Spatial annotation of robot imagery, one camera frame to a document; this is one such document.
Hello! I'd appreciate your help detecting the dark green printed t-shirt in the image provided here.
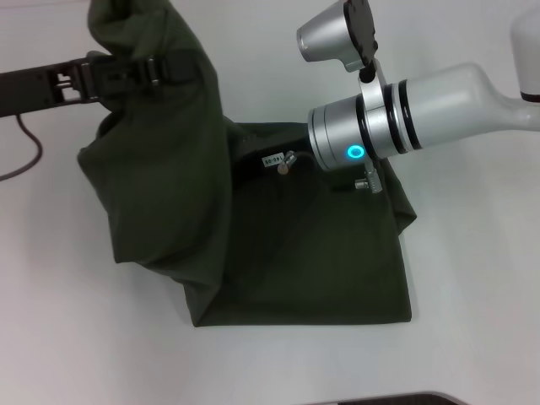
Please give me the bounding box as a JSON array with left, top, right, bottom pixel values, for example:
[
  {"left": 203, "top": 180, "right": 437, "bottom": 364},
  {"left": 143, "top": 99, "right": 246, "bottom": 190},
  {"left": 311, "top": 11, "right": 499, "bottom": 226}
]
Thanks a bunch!
[{"left": 76, "top": 0, "right": 419, "bottom": 329}]

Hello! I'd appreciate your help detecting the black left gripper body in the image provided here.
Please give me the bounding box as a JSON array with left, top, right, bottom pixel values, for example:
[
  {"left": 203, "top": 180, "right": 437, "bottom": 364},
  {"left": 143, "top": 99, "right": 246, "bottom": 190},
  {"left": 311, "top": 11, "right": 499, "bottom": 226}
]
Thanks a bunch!
[{"left": 0, "top": 57, "right": 93, "bottom": 118}]

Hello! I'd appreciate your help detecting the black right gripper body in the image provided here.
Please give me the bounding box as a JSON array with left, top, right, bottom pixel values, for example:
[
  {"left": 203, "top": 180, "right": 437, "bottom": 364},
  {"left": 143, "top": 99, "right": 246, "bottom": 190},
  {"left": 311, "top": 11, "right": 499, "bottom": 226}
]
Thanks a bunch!
[{"left": 239, "top": 143, "right": 322, "bottom": 183}]

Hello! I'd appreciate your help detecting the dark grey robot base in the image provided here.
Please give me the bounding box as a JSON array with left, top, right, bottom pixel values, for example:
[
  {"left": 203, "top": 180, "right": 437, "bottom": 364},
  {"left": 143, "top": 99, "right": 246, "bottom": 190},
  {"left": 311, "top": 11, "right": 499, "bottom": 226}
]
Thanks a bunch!
[{"left": 328, "top": 391, "right": 469, "bottom": 405}]

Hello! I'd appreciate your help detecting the right gripper cable with plug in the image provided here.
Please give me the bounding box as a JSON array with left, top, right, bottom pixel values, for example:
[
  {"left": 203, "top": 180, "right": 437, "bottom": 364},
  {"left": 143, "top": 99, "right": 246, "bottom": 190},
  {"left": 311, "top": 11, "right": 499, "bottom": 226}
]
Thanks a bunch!
[{"left": 276, "top": 150, "right": 381, "bottom": 196}]

